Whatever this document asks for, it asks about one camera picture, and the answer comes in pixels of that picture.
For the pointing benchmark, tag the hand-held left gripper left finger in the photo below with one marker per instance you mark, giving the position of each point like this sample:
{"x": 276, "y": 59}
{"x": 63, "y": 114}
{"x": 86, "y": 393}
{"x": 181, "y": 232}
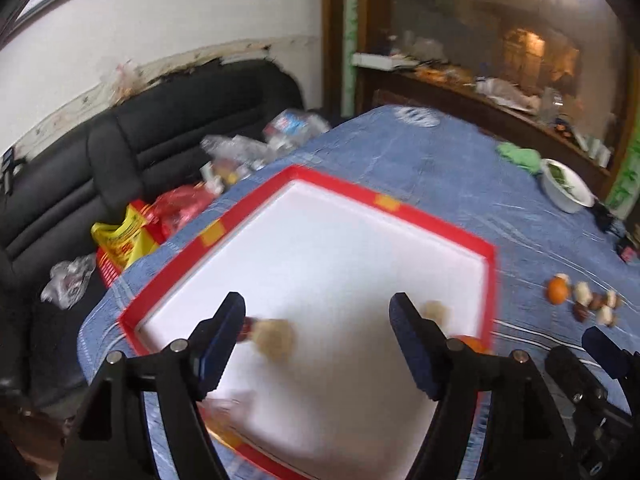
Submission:
{"x": 222, "y": 345}

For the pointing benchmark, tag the brown round fruit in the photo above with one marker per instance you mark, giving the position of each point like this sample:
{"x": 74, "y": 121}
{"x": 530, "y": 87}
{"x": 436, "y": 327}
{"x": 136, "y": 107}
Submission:
{"x": 581, "y": 312}
{"x": 596, "y": 302}

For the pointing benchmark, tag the red-rimmed white tray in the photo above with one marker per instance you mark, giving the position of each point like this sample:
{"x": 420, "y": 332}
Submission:
{"x": 325, "y": 260}

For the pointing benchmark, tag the plastic bag with bottles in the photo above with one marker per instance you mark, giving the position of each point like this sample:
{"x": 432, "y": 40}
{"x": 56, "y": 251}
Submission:
{"x": 295, "y": 127}

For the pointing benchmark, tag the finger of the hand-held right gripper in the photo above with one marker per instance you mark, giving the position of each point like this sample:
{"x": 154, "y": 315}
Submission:
{"x": 567, "y": 372}
{"x": 607, "y": 355}

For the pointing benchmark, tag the small red fruit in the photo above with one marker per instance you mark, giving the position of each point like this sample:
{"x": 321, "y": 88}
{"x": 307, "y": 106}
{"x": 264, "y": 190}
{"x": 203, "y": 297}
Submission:
{"x": 246, "y": 327}

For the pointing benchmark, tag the bamboo wall decal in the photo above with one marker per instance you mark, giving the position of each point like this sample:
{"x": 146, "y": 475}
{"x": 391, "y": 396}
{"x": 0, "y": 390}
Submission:
{"x": 625, "y": 180}

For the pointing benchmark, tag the white bowl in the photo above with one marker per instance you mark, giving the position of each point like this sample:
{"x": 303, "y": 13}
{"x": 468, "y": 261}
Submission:
{"x": 560, "y": 200}

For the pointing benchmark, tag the red plastic bag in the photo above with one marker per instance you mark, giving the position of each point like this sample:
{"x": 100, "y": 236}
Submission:
{"x": 177, "y": 207}

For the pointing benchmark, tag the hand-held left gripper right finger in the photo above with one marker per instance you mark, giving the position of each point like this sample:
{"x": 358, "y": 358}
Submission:
{"x": 412, "y": 345}

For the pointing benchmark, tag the beige round fruit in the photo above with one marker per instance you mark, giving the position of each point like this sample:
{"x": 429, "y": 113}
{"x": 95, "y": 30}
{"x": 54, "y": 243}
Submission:
{"x": 434, "y": 310}
{"x": 274, "y": 338}

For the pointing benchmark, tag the wooden glass cabinet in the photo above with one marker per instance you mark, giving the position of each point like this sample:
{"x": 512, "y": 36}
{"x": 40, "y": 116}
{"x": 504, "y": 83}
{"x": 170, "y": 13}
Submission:
{"x": 450, "y": 107}

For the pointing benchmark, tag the yellow and red bag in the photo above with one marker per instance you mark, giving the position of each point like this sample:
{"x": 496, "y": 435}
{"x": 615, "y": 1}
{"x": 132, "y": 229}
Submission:
{"x": 122, "y": 240}

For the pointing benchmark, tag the green cloth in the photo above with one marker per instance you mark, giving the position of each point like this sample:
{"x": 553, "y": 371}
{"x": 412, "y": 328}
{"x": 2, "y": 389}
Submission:
{"x": 520, "y": 156}

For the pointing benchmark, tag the green leafy vegetables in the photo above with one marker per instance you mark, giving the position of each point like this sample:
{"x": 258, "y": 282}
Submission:
{"x": 561, "y": 175}

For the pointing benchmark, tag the black jar with red label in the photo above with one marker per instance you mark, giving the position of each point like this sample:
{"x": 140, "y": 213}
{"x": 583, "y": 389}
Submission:
{"x": 629, "y": 250}

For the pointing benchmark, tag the long white box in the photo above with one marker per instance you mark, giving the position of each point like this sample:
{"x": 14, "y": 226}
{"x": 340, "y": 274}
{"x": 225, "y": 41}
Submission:
{"x": 385, "y": 60}

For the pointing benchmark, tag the black power adapter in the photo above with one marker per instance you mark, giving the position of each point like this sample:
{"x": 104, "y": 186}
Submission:
{"x": 607, "y": 217}

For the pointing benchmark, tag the crumpled clear plastic bag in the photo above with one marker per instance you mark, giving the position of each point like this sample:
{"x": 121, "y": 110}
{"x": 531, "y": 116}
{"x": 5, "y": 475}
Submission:
{"x": 67, "y": 280}

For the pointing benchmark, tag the blue checked tablecloth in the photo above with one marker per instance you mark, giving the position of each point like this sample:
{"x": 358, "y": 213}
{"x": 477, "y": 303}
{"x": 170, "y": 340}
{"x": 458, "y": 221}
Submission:
{"x": 425, "y": 160}

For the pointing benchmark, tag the orange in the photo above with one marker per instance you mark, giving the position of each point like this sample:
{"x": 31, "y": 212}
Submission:
{"x": 471, "y": 344}
{"x": 557, "y": 291}

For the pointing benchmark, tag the black sofa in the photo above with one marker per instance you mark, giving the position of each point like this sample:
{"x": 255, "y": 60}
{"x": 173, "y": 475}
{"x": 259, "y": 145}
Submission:
{"x": 175, "y": 125}

